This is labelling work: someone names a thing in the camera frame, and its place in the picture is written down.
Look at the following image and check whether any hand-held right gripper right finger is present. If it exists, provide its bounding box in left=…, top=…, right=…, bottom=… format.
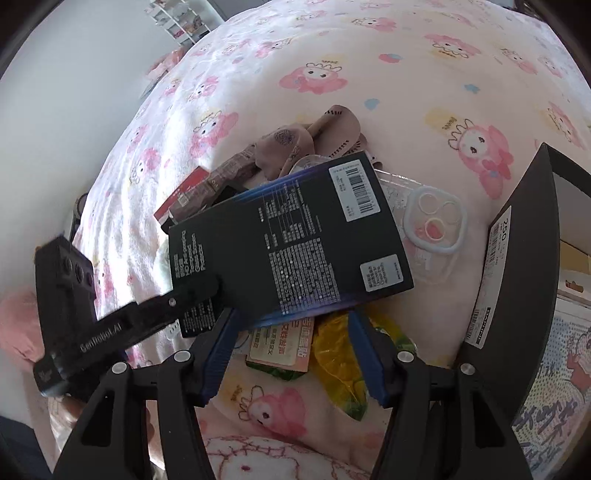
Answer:
left=347, top=310, right=536, bottom=480

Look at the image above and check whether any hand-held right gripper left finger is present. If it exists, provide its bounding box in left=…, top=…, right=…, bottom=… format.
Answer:
left=53, top=307, right=238, bottom=480

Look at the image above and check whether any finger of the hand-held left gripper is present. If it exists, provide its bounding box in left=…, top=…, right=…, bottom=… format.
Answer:
left=129, top=272, right=225, bottom=340

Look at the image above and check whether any green yellow corn packet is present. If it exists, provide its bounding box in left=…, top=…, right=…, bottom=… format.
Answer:
left=245, top=311, right=419, bottom=422

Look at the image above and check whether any pink orange packet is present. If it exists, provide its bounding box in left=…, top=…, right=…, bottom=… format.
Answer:
left=245, top=318, right=317, bottom=374

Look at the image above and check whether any black product box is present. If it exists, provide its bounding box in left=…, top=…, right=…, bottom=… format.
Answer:
left=167, top=151, right=415, bottom=339

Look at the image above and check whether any black cardboard box container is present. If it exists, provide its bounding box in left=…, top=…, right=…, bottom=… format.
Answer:
left=459, top=143, right=591, bottom=480

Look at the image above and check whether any red packet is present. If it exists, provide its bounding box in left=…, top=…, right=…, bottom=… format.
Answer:
left=154, top=167, right=211, bottom=227

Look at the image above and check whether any white pink cat-print cloth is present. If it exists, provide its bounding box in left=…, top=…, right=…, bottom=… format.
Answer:
left=203, top=434, right=372, bottom=480

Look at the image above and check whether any brown snack packet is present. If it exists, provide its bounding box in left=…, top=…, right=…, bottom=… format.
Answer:
left=168, top=145, right=259, bottom=222

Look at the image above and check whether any clear phone case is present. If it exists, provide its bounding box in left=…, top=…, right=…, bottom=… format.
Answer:
left=288, top=154, right=462, bottom=283

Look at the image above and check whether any dark cloth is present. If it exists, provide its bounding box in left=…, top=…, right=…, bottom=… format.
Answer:
left=0, top=415, right=52, bottom=480

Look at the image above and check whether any cartoon dotted craft pack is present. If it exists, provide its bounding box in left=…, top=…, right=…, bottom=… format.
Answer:
left=508, top=295, right=591, bottom=480

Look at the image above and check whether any pink plush pillow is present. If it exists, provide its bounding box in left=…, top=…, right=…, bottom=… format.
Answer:
left=144, top=46, right=186, bottom=88

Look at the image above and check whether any white storage shelf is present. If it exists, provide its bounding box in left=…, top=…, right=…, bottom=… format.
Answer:
left=145, top=0, right=218, bottom=44

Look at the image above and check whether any pink cartoon printed blanket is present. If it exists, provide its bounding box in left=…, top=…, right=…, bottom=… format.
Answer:
left=60, top=0, right=591, bottom=480

